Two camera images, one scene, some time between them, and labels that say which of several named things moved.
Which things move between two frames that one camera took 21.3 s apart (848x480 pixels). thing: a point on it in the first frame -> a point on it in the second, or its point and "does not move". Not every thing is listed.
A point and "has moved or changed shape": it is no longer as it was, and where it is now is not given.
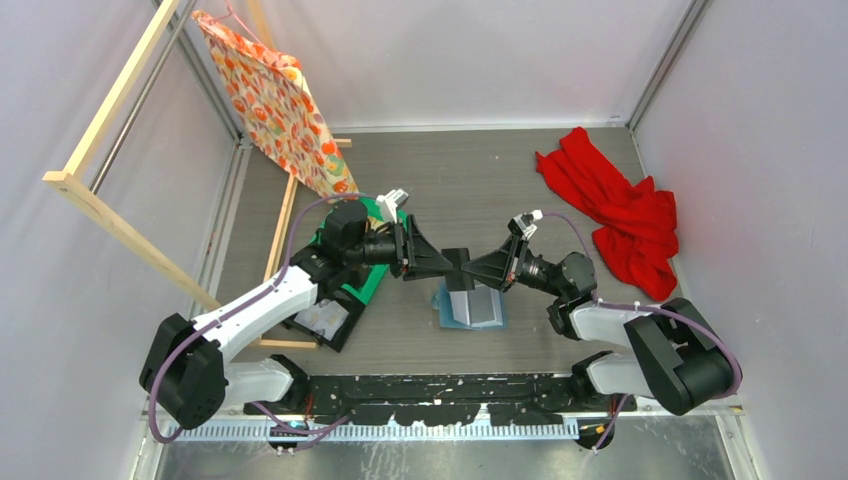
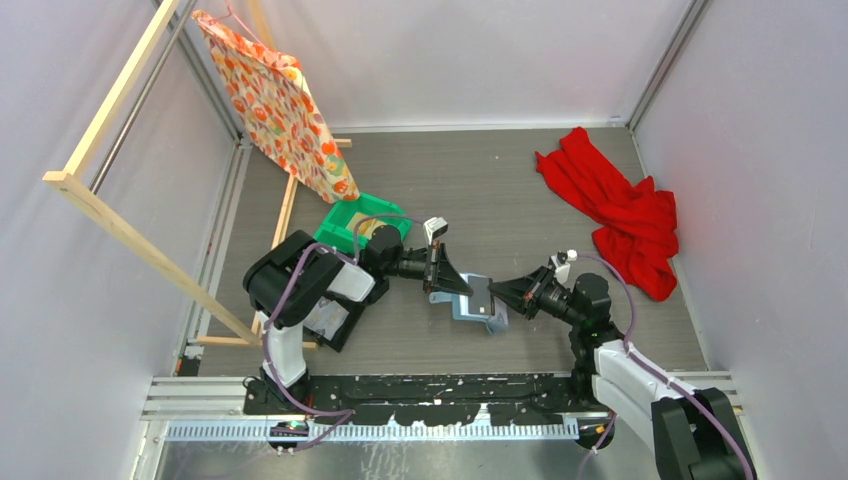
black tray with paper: (331, 320) does not move
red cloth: (637, 225) does not move
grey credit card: (458, 279) has moved or changed shape
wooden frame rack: (79, 192) does not move
